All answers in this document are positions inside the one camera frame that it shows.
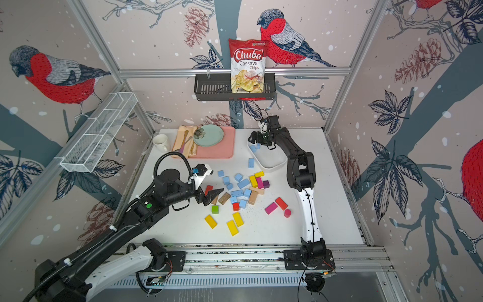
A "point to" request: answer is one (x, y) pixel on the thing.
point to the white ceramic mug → (160, 140)
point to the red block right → (281, 203)
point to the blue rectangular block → (251, 163)
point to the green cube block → (215, 209)
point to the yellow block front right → (238, 219)
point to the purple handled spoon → (182, 146)
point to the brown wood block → (224, 198)
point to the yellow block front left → (210, 221)
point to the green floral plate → (208, 135)
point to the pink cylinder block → (287, 213)
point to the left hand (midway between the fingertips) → (219, 177)
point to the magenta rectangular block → (270, 208)
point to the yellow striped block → (252, 178)
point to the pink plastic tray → (226, 149)
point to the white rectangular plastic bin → (270, 160)
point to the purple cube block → (266, 184)
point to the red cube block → (236, 206)
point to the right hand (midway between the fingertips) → (253, 139)
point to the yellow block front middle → (233, 228)
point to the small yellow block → (259, 174)
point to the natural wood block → (253, 197)
